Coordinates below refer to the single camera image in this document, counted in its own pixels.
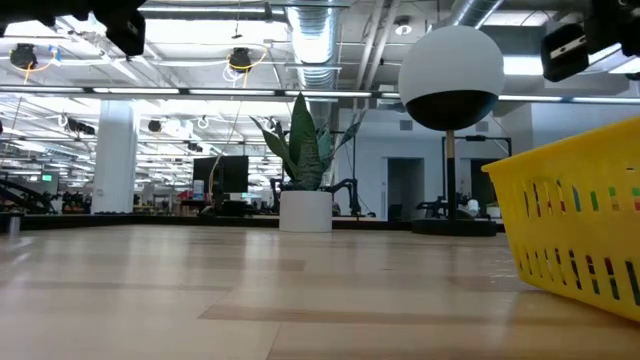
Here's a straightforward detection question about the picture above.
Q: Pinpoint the long ceiling light strip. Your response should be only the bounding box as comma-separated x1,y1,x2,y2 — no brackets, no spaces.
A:
0,85,401,99

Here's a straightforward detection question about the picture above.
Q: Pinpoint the white globe lamp black base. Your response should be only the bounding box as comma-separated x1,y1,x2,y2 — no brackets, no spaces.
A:
398,24,505,237

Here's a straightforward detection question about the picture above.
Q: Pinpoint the black aluminium table frame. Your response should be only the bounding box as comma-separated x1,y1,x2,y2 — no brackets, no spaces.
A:
0,212,506,236

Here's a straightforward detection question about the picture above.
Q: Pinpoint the black monitor screen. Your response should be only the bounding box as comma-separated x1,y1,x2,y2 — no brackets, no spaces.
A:
192,155,250,197

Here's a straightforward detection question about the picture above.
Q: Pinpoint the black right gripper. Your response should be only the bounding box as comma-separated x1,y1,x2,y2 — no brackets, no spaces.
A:
540,0,640,84

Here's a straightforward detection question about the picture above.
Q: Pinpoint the yellow slotted plastic bin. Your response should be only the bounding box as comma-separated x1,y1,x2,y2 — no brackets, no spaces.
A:
482,115,640,323

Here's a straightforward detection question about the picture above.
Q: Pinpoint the black ceiling-hung device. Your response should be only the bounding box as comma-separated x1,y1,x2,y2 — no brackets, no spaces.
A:
9,43,39,71
228,47,253,74

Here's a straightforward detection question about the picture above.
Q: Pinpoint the black metal stand frame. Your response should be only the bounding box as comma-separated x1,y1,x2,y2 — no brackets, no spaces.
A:
441,134,514,219

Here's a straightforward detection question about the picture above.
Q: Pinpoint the snake plant in white pot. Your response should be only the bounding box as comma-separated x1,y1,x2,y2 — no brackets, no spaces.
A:
249,92,364,234

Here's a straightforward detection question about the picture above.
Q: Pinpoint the white building pillar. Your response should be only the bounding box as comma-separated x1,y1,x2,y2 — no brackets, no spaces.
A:
91,99,139,215

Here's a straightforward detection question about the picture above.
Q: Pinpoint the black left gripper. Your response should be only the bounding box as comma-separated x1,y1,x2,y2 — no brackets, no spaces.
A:
0,0,147,57

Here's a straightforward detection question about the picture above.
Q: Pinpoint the silver ventilation duct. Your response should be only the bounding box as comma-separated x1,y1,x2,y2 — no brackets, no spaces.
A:
284,0,342,92

